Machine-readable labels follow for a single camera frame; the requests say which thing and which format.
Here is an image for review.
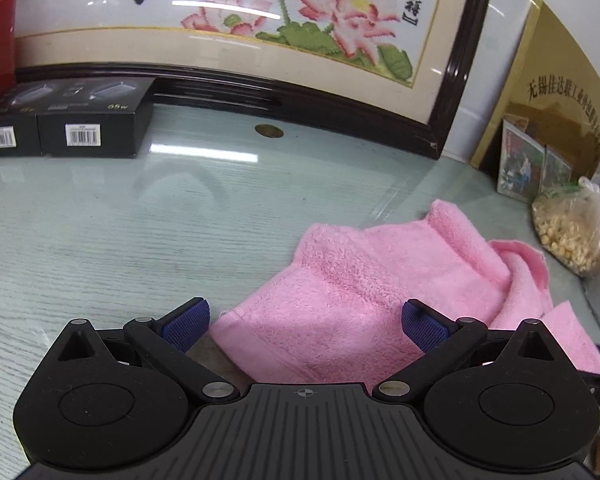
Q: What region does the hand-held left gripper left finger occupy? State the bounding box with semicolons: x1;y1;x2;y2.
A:
54;298;241;405

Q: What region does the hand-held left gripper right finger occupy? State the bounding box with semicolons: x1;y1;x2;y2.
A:
371;298;557;405

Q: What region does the pink towel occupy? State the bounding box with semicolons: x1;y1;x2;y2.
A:
209;199;600;386

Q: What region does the plastic bag of nuts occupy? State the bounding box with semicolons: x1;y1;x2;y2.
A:
531;176;600;278

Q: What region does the large printed photo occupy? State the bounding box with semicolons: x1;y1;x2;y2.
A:
496;119;546;203

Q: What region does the small printed photo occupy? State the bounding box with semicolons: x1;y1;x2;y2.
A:
539;145;574;196

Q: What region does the black cardboard box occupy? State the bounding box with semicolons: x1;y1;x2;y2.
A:
36;78;157;157
0;80;46;157

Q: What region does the framed lotus embroidery picture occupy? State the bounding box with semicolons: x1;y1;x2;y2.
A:
12;0;498;161

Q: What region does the gold plaque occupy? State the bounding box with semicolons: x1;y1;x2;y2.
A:
470;0;600;196

